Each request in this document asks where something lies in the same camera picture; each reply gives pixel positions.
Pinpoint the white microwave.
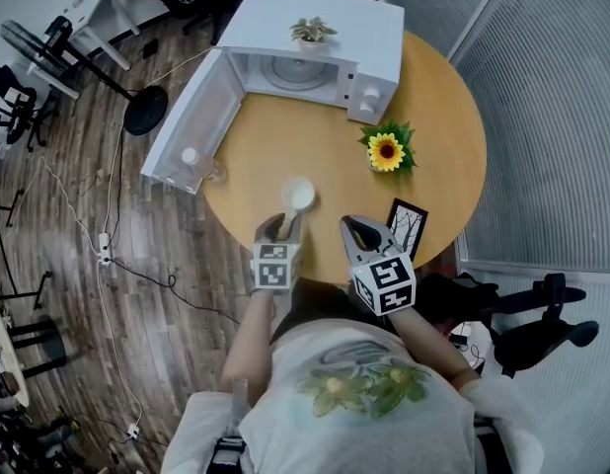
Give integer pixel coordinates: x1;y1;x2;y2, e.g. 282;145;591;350
139;0;406;196

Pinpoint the black floor cable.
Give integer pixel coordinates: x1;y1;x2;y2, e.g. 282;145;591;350
110;258;241;326

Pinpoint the white round side table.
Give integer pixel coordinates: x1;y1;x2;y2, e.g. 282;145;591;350
0;301;31;409

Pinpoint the small potted green plant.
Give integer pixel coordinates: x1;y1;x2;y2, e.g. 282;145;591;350
288;16;339;53

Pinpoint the black stool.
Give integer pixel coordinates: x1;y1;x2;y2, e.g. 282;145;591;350
6;316;69;379

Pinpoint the thin white floor cable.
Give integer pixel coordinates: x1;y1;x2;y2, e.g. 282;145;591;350
0;155;102;246

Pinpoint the black standing fan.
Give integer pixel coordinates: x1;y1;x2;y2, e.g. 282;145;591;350
0;17;170;136

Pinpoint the black wheeled office chair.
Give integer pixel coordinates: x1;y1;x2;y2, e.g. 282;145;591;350
0;64;60;153

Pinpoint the white cup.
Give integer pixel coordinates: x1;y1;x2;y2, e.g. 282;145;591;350
277;175;318;242

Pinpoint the black metal floor stand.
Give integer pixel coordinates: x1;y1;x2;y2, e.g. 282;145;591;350
0;188;53;311

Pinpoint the person's right forearm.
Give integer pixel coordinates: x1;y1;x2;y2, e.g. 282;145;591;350
386;306;482;390

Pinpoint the person's left forearm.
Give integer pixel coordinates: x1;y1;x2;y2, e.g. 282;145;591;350
220;288;280;407

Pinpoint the black picture frame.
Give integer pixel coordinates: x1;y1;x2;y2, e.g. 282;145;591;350
386;197;429;261

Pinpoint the potted artificial sunflower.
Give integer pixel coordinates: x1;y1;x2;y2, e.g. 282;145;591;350
357;119;419;177

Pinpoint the black armrest office chair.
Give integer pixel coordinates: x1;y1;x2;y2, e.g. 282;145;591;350
418;272;601;379

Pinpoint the white desk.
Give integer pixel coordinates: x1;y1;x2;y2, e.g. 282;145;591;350
28;0;141;101

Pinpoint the white floral print shirt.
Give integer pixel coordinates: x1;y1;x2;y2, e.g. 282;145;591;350
160;318;546;474

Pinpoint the clear bottle with white cap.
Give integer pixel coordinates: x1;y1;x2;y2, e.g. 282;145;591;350
180;146;230;185

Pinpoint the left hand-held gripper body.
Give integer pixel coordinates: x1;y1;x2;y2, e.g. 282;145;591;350
249;238;304;294

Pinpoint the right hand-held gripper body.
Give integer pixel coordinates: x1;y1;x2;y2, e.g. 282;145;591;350
351;252;418;318

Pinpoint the white extension cable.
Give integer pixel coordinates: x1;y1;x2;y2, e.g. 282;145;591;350
95;264;144;427

